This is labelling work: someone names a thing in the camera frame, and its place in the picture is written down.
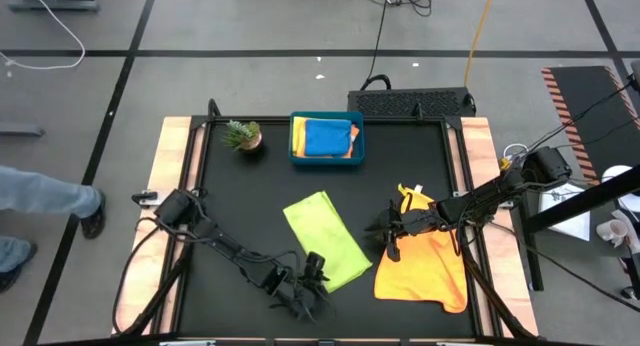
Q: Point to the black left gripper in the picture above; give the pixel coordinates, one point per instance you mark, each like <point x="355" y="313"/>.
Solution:
<point x="305" y="291"/>

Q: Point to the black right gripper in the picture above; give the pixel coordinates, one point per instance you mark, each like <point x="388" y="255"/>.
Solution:
<point x="415" y="221"/>

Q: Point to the green microfiber towel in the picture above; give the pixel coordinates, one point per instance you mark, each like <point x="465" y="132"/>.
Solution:
<point x="325" y="236"/>

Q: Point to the orange microfiber towel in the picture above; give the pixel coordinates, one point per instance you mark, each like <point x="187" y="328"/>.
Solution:
<point x="425" y="276"/>
<point x="355" y="141"/>

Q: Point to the teal plastic bin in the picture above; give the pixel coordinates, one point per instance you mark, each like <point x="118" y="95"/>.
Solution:
<point x="361" y="146"/>

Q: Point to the blue microfiber towel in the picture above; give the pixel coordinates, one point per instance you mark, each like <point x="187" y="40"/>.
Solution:
<point x="327" y="137"/>

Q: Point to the yellow microfiber towel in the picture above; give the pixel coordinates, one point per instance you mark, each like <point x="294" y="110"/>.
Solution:
<point x="298" y="136"/>

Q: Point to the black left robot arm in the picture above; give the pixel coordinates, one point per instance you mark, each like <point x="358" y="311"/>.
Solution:
<point x="220" y="241"/>

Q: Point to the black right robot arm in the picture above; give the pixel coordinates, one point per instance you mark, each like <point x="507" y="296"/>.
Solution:
<point x="490" y="196"/>

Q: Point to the light wooden side board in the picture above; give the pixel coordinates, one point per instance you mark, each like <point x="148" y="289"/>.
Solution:
<point x="477" y="141"/>
<point x="172" y="141"/>

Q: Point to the small potted green plant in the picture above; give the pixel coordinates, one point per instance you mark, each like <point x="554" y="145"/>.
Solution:
<point x="247" y="138"/>

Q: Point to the white paper sheet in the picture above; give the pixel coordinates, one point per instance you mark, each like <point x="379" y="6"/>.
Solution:
<point x="565" y="221"/>

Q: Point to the black metal beam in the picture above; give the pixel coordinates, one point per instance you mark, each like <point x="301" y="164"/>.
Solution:
<point x="585" y="201"/>

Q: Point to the white paper cup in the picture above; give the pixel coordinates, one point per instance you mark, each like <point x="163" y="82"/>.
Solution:
<point x="612" y="230"/>

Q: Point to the black mat striped edges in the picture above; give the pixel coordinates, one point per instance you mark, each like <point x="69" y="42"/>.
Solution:
<point x="585" y="101"/>

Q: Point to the white round object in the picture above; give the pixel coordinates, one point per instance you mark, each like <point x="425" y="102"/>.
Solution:
<point x="617" y="172"/>

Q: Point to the person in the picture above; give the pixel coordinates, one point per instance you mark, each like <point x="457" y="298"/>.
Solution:
<point x="45" y="193"/>

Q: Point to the grey furniture foot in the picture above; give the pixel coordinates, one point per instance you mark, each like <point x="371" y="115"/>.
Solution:
<point x="20" y="130"/>

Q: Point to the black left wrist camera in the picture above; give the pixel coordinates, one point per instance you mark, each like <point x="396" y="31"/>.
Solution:
<point x="275" y="280"/>

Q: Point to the black aluminium table frame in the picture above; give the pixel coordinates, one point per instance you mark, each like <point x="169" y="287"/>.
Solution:
<point x="325" y="120"/>

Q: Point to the black metal post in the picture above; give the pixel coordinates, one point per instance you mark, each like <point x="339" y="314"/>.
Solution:
<point x="532" y="256"/>

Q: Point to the grey metal mount bracket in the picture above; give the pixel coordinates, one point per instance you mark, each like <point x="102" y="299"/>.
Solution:
<point x="146" y="198"/>

